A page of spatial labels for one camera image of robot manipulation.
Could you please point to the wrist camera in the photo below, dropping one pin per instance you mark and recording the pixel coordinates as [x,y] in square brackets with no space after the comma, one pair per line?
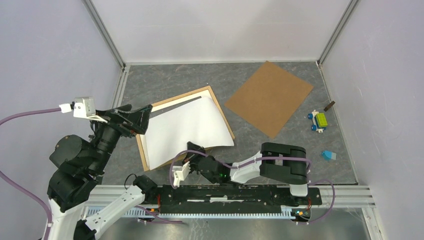
[179,174]
[82,108]

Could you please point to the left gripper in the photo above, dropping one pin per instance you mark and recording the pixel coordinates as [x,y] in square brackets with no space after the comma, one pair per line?
[138,119]

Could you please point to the sunflower photo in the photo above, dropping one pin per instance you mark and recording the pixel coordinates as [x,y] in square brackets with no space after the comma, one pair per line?
[198,121]

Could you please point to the toy car with green block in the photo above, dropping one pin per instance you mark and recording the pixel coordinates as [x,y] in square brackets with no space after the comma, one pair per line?
[319,121]

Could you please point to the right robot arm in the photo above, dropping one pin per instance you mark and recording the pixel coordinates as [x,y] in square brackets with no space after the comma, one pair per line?
[280,162]

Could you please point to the blue toy block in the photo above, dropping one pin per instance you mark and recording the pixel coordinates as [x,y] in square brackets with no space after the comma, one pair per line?
[329,155]

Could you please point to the wooden picture frame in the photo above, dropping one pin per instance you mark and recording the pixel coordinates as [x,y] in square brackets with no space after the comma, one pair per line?
[195,116]

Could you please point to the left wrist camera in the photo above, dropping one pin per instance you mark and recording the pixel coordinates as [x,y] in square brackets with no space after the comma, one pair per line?
[82,108]

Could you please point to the brown backing board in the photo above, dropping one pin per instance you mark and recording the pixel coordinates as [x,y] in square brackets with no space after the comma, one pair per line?
[269,98]

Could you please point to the small brown block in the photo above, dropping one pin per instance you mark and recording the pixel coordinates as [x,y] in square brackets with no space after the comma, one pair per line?
[329,106]

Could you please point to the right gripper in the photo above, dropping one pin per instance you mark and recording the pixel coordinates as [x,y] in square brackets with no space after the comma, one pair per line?
[191,146]

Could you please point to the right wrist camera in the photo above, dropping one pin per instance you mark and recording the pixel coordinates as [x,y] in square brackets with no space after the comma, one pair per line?
[179,174]

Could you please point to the blue white cable duct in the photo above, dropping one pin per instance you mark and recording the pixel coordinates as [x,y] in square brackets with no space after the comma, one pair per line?
[285,213]

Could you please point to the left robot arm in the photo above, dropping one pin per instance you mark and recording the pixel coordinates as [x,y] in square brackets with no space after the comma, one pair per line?
[79,162]

